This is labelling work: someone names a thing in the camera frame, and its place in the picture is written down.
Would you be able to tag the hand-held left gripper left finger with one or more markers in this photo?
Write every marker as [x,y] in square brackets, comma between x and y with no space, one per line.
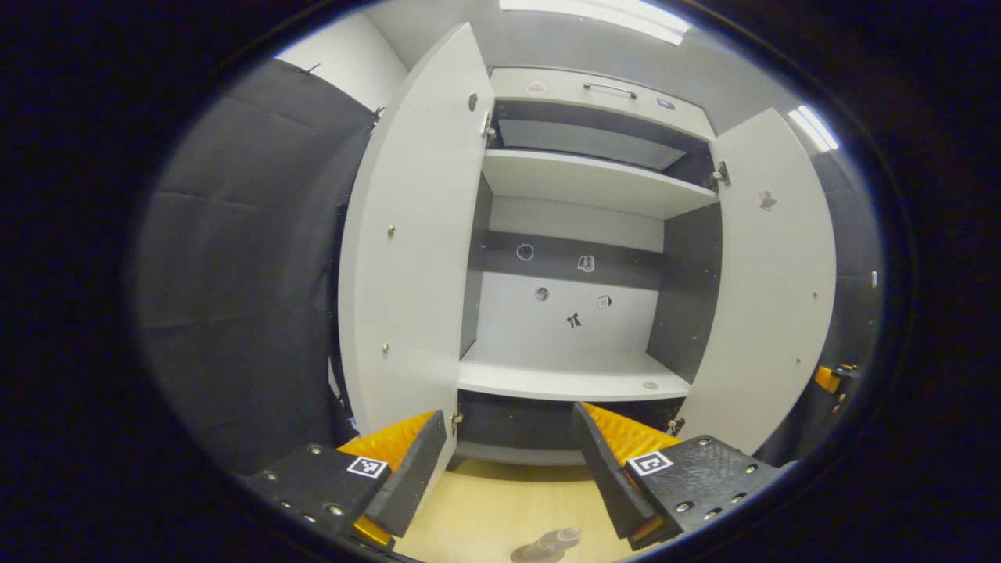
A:
[410,477]

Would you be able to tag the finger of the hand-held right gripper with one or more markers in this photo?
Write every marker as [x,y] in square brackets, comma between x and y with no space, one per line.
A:
[826,378]

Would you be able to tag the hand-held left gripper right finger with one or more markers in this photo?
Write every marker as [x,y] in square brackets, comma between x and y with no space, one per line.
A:
[606,469]

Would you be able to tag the white cabinet door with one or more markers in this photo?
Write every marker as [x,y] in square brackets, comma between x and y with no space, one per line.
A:
[414,234]
[774,313]

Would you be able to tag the clear plastic bottle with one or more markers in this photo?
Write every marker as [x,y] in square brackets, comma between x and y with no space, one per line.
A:
[557,539]

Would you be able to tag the white cabinet shelf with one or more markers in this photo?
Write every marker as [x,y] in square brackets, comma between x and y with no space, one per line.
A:
[563,375]
[586,180]

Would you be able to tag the black backdrop cloth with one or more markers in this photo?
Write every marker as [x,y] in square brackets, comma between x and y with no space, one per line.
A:
[235,274]

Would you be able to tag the long ceiling light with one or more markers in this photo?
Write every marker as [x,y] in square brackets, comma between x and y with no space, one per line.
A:
[610,16]

